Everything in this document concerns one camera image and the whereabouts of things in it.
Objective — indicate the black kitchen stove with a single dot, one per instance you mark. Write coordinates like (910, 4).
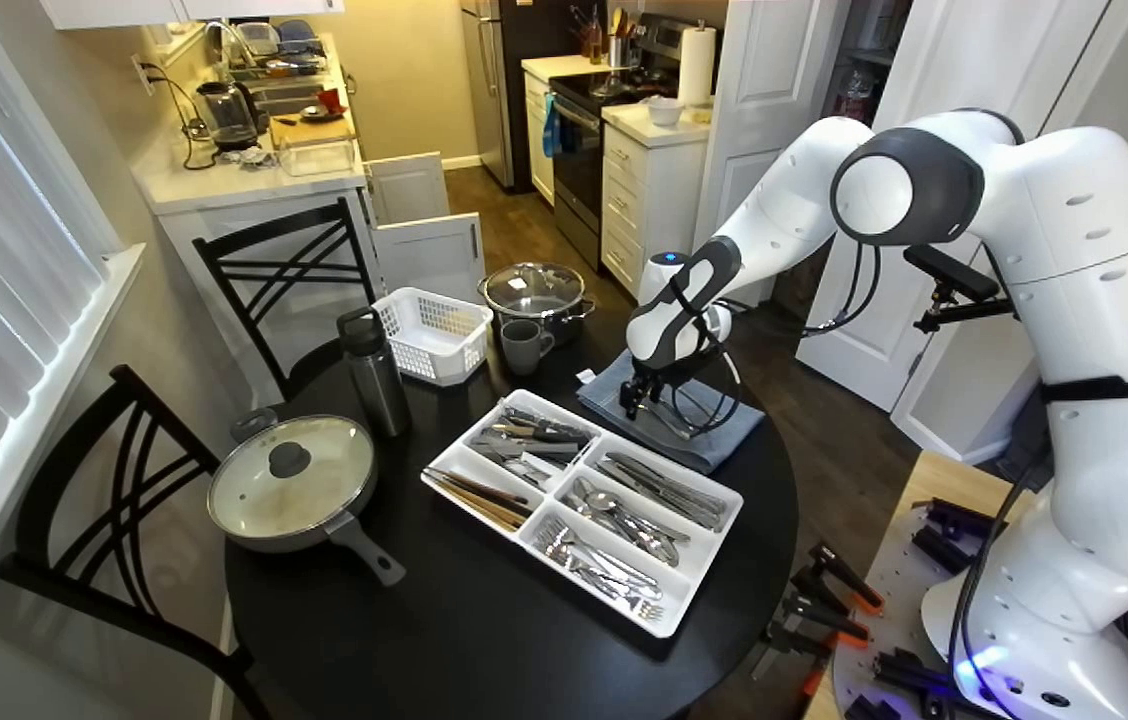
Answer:
(583, 146)

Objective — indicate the stainless steel pot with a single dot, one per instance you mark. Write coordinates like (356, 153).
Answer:
(575, 323)

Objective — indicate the blue waffle-weave towel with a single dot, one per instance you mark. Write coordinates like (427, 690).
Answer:
(604, 395)

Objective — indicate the black crossback wooden chair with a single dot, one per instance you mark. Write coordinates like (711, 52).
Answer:
(51, 483)
(285, 253)

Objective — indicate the black insulated water bottle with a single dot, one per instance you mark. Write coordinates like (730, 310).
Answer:
(379, 383)

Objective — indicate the steel forks bundle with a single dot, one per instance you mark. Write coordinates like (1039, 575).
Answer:
(627, 523)

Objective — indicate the blue black bar clamp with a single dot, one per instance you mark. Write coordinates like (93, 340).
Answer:
(916, 682)
(964, 533)

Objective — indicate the steel spoons bundle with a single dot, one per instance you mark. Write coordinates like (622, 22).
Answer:
(597, 575)

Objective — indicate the white plastic basket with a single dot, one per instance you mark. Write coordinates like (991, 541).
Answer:
(438, 348)

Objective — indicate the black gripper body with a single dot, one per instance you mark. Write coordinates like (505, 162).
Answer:
(677, 374)

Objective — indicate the grey ceramic mug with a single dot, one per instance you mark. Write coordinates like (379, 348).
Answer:
(526, 344)

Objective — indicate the glass pot lid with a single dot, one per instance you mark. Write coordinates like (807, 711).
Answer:
(534, 290)

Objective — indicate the dark refrigerator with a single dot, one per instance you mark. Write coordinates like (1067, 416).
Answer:
(509, 94)

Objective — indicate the white window sill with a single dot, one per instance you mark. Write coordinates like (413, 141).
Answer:
(45, 441)

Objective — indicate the dish drying rack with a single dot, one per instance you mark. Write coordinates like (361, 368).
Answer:
(285, 72)

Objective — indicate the white base cabinet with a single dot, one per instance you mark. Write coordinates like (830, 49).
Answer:
(651, 187)

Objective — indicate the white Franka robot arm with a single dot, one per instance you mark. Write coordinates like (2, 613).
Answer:
(1099, 267)

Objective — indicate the grey frying pan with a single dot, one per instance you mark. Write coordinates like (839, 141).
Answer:
(371, 550)

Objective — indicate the white paper towel roll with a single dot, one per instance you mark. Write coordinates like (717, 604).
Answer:
(698, 66)

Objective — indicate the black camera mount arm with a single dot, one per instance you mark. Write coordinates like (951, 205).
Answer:
(951, 282)

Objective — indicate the white plastic cutlery tray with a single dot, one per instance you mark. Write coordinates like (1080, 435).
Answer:
(569, 483)

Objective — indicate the black orange bar clamp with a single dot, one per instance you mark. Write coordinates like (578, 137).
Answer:
(844, 578)
(826, 623)

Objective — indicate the white kitchen counter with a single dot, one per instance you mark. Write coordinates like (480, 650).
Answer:
(245, 183)

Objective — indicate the glass frying pan lid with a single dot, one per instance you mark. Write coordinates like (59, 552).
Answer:
(289, 474)

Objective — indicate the white panel door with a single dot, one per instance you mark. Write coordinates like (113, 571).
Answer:
(767, 82)

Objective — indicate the robot stand table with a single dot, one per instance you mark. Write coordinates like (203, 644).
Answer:
(951, 478)

